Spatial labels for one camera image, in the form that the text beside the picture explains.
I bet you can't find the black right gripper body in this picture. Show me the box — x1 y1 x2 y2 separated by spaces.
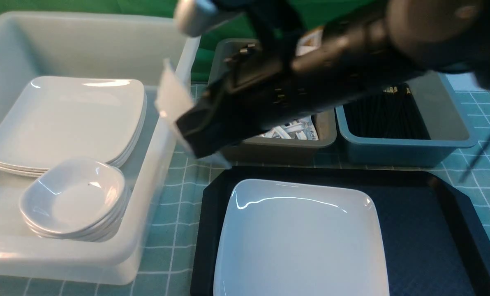
175 42 338 159

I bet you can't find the large white square plate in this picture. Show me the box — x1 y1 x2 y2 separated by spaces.
213 179 390 296

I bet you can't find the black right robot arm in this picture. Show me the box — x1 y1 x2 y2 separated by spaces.
172 0 490 159

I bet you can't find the brown plastic spoon bin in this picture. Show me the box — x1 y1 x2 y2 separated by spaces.
208 39 337 165

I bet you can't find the pile of white spoons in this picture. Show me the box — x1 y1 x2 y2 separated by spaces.
258 116 319 141

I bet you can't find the green backdrop cloth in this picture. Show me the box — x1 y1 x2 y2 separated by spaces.
0 0 368 82

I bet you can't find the stack of white plates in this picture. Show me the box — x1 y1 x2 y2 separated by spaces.
0 76 147 176

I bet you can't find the stack of white bowls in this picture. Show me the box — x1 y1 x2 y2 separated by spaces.
19 158 132 242

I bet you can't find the large white plastic tub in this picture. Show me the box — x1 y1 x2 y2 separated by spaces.
0 12 199 285

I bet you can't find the bundle of black chopsticks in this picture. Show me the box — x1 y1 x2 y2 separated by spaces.
343 83 431 140

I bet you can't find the blue plastic chopstick bin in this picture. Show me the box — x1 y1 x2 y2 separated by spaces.
335 72 478 167

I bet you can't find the green checkered tablecloth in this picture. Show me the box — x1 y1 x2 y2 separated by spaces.
0 88 490 296

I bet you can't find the black plastic serving tray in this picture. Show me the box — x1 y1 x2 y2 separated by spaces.
190 166 490 296

